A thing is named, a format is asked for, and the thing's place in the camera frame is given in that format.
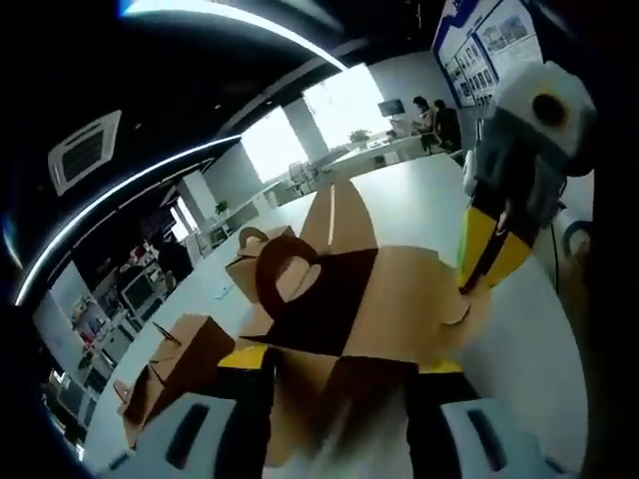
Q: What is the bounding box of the curved ceiling light strip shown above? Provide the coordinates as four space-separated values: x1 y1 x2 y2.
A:
13 133 245 307

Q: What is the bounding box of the blue wall poster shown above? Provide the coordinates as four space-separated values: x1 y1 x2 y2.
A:
430 0 546 110

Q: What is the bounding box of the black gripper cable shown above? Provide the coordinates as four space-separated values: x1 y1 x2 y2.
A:
547 223 564 283

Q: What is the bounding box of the display shelf with colourful items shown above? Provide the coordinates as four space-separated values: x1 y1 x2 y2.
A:
64 291 132 353

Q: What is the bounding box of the white mesh office chair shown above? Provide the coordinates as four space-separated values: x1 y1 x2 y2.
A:
119 272 158 313

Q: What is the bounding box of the brown paper box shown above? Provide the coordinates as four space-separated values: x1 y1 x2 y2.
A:
238 178 496 474
113 363 175 451
144 312 237 400
224 225 301 306

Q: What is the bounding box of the long ceiling light strip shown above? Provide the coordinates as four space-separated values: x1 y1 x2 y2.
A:
118 0 351 72

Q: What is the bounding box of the tape roll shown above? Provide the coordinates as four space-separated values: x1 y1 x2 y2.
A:
562 221 594 263

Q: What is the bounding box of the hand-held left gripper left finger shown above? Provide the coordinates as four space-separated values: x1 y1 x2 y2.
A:
99 346 279 479

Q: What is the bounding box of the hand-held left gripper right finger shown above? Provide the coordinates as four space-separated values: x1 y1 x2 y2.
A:
403 358 586 479

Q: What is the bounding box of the ceiling air conditioner cassette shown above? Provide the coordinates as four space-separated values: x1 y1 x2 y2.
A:
47 109 123 198

